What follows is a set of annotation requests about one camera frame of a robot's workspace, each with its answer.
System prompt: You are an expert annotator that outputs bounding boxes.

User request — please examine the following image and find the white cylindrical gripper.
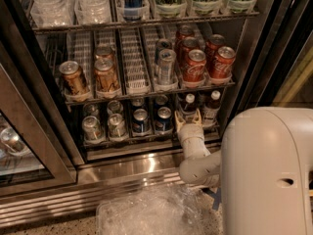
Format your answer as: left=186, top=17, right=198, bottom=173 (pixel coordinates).
left=174, top=109, right=210, bottom=159

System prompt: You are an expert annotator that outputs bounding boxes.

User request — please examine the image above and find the brown bottle white cap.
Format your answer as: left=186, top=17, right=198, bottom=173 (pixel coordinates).
left=178, top=93, right=197, bottom=122
left=201, top=90, right=221, bottom=127

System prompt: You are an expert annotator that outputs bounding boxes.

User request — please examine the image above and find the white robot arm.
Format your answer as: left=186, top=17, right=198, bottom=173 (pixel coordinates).
left=175, top=107, right=313, bottom=235

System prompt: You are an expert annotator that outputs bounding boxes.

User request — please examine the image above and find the empty white shelf tray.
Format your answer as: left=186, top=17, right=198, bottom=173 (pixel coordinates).
left=119, top=28, right=151, bottom=95

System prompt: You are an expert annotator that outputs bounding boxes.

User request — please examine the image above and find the stainless steel fridge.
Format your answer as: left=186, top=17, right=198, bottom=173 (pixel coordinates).
left=0, top=0, right=313, bottom=228

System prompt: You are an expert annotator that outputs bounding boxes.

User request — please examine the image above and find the glass fridge door left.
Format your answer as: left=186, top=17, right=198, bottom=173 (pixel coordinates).
left=0, top=45, right=76, bottom=196

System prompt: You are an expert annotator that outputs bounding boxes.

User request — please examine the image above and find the clear plastic bottle right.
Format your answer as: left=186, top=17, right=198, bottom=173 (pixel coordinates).
left=75, top=0, right=112, bottom=24

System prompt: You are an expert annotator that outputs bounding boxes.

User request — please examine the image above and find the clear plastic bottle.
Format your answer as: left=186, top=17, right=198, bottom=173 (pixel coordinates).
left=30, top=0, right=73, bottom=27
left=75, top=0, right=112, bottom=24

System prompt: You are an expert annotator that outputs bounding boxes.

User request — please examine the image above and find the clear plastic bottle left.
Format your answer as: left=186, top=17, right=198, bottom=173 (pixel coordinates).
left=30, top=0, right=73, bottom=27

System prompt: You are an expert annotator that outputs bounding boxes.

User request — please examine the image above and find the blue Pepsi can front right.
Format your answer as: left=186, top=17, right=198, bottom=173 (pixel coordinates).
left=155, top=107, right=172, bottom=131

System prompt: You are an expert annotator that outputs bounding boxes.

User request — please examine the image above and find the blue pepsi can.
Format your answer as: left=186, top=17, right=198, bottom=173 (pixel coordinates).
left=154, top=95, right=168, bottom=109
left=132, top=109, right=150, bottom=133
left=131, top=98, right=146, bottom=111
left=155, top=107, right=172, bottom=131

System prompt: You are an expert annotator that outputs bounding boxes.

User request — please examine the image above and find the blue Pepsi can back right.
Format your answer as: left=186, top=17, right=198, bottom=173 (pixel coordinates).
left=154, top=95, right=168, bottom=109

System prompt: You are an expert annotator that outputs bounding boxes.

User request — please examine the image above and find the blue Pepsi can front left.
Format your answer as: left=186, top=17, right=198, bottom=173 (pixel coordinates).
left=132, top=109, right=150, bottom=133

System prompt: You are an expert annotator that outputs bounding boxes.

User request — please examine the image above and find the red Coca-Cola can front left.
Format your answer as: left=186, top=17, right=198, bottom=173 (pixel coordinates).
left=183, top=49, right=206, bottom=82

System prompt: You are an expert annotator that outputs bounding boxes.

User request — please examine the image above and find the red coca-cola can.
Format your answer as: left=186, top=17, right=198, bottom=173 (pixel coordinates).
left=178, top=37, right=200, bottom=65
left=183, top=49, right=206, bottom=82
left=209, top=46, right=236, bottom=79
left=204, top=34, right=225, bottom=63
left=175, top=24, right=195, bottom=48

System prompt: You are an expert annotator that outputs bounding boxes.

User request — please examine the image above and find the blue Pepsi can back left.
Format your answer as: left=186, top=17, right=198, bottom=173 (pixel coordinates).
left=131, top=98, right=146, bottom=111

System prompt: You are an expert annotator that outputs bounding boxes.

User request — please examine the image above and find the red Coca-Cola can front right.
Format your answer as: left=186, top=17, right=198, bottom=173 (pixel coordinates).
left=209, top=46, right=236, bottom=79

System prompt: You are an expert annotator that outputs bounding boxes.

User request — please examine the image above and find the silver green can front right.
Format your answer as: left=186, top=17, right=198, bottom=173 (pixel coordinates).
left=109, top=114, right=126, bottom=137

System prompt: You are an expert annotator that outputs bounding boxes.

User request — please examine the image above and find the silver green can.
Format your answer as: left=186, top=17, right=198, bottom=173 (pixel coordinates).
left=109, top=114, right=126, bottom=137
left=82, top=116, right=103, bottom=141
left=107, top=100, right=123, bottom=115
left=83, top=104, right=100, bottom=118

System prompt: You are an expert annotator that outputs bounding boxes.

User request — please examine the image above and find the silver green can back right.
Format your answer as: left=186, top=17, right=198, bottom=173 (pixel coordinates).
left=107, top=100, right=123, bottom=115

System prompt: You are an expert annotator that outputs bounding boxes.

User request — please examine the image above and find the red Coca-Cola can middle left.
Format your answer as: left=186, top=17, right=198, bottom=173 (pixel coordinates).
left=178, top=37, right=200, bottom=65

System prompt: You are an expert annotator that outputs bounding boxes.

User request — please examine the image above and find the blue tape cross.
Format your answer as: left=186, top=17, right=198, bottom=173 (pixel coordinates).
left=203, top=188, right=221, bottom=211

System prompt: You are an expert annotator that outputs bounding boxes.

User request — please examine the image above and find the silver blue can back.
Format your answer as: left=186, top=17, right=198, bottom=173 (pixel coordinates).
left=155, top=38, right=172, bottom=64

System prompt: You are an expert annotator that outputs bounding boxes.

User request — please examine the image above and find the red Coca-Cola can back right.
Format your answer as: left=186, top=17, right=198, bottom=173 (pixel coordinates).
left=204, top=34, right=225, bottom=63

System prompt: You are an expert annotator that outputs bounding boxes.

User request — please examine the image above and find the red Coca-Cola can back left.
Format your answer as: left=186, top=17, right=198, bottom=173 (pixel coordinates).
left=175, top=24, right=195, bottom=48

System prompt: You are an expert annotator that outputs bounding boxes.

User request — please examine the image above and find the gold brown can front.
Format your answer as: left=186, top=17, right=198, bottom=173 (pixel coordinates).
left=94, top=58, right=120, bottom=92

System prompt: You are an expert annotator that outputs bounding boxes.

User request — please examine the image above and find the gold brown can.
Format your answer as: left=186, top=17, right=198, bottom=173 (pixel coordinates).
left=94, top=58, right=120, bottom=92
left=59, top=61, right=89, bottom=95
left=94, top=46, right=115, bottom=61

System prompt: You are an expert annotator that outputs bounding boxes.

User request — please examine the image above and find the clear plastic bin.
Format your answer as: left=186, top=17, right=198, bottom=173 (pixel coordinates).
left=96, top=185, right=204, bottom=235

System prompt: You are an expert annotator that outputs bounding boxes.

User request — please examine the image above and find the silver green can front left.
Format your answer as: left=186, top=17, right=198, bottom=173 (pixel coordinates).
left=82, top=116, right=103, bottom=141

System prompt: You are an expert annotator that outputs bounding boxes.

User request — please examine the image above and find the silver green can back left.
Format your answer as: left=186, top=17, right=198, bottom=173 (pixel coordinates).
left=83, top=104, right=100, bottom=118

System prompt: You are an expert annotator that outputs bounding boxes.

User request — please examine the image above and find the gold brown can back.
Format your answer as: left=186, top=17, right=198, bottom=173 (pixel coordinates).
left=94, top=46, right=115, bottom=61

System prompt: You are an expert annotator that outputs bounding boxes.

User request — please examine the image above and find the gold brown can far left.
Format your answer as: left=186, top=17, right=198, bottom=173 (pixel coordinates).
left=59, top=61, right=89, bottom=95

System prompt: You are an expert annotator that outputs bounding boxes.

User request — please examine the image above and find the silver can behind glass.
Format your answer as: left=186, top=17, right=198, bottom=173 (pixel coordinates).
left=0, top=127, right=29, bottom=156

